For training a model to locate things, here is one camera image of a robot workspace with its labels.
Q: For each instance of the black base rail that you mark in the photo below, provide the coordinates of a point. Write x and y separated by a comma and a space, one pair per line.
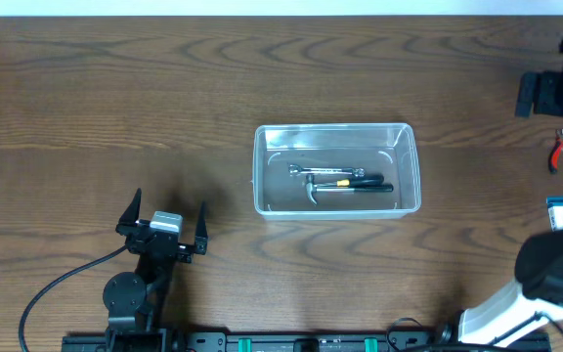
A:
220, 342

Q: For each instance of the black yellow screwdriver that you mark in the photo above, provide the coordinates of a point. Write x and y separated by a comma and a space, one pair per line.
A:
357, 182

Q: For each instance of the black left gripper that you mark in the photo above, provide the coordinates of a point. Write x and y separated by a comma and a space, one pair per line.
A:
159, 240

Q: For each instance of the silver combination wrench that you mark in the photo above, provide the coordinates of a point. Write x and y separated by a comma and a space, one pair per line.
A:
295, 169

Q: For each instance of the blue white drill bit box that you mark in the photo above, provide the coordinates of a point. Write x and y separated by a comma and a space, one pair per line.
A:
555, 212

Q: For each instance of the clear plastic container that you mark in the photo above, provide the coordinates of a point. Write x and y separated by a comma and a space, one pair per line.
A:
388, 149

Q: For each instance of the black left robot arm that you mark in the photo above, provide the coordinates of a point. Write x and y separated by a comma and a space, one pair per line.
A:
135, 299

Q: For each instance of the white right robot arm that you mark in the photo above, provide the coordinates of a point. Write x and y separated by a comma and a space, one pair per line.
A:
534, 297

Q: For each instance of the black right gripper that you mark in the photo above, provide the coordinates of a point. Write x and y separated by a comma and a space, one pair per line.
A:
545, 103

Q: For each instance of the black handled hammer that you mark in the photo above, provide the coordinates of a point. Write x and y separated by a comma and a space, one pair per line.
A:
312, 188

